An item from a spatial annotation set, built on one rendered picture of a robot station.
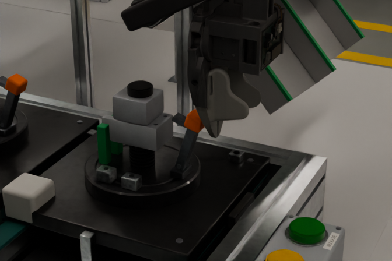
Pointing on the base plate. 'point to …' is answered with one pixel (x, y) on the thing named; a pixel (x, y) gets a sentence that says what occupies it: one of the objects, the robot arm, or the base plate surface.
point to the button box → (336, 244)
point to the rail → (274, 207)
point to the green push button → (307, 230)
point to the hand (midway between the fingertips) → (209, 124)
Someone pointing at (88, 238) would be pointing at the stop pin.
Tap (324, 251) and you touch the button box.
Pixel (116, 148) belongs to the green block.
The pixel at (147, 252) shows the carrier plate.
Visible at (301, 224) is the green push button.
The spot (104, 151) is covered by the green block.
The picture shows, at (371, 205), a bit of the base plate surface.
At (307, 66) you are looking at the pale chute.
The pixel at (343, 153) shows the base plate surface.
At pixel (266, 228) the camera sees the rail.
